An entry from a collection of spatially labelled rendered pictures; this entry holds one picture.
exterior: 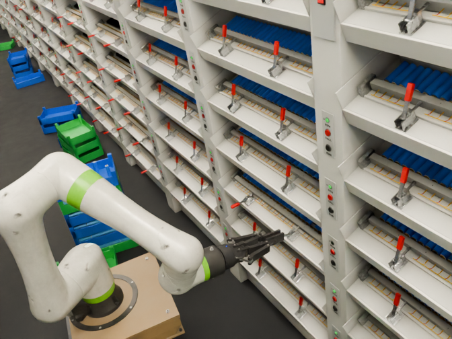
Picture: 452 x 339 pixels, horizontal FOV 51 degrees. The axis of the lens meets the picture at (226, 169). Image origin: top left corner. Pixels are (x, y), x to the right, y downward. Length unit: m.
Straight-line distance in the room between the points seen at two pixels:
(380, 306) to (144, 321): 0.78
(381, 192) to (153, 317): 0.92
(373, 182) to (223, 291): 1.23
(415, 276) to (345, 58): 0.54
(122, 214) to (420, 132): 0.77
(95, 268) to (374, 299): 0.88
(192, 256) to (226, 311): 0.93
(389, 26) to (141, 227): 0.78
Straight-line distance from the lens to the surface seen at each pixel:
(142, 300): 1.78
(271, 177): 1.57
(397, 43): 0.95
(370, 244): 1.31
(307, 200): 1.45
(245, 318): 2.13
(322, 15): 1.07
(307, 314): 1.90
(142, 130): 2.88
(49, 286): 1.53
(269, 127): 1.46
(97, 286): 1.70
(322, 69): 1.12
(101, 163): 2.54
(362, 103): 1.11
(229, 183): 1.92
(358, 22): 1.02
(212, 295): 2.24
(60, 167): 1.38
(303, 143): 1.35
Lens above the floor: 1.62
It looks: 32 degrees down
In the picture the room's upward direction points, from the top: 10 degrees counter-clockwise
